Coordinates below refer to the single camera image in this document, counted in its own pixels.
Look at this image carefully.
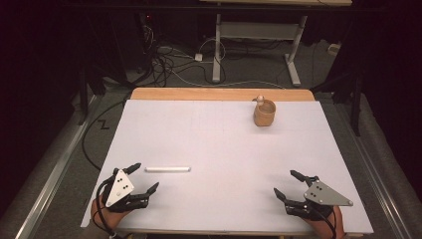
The wooden cup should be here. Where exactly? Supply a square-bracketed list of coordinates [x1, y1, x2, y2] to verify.
[252, 95, 278, 128]

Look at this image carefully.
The metal floor rail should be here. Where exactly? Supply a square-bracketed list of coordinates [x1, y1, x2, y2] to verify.
[332, 101, 414, 239]
[13, 94, 105, 239]

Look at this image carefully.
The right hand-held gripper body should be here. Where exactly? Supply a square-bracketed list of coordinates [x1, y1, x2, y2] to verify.
[284, 175, 354, 221]

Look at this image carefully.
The person's right hand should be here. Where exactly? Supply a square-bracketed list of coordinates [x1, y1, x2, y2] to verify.
[303, 205, 346, 239]

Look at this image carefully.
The bundle of black floor cables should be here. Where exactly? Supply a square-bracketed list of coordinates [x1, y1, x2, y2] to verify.
[140, 24, 208, 88]

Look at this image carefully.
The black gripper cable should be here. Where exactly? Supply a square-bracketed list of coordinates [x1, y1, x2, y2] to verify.
[316, 207, 338, 239]
[91, 172, 121, 239]

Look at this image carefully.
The white desk frame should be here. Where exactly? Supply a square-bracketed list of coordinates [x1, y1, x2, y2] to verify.
[198, 0, 353, 89]

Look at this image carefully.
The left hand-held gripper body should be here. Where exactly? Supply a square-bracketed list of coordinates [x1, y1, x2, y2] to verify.
[99, 168, 149, 214]

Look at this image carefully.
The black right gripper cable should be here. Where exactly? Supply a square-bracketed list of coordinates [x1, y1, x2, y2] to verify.
[316, 207, 338, 239]

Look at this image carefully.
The white stick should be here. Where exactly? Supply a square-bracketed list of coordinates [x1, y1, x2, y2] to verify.
[143, 166, 192, 173]

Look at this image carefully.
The white table sheet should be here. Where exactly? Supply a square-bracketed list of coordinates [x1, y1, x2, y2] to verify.
[80, 99, 375, 236]

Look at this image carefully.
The long black floor cable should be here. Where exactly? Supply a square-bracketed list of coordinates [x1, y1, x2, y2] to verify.
[81, 94, 133, 172]

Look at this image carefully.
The black stand leg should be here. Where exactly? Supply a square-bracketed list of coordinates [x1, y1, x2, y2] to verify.
[351, 74, 364, 137]
[78, 64, 91, 126]

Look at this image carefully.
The person's left hand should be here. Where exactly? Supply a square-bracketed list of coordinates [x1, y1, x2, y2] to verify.
[91, 194, 131, 234]

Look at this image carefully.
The wooden table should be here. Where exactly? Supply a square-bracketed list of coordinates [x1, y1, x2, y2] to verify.
[129, 87, 316, 103]

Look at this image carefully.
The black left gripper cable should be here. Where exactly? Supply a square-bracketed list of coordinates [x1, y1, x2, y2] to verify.
[91, 172, 121, 239]

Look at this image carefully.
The white floor cable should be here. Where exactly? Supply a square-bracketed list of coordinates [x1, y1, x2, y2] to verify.
[157, 38, 287, 90]

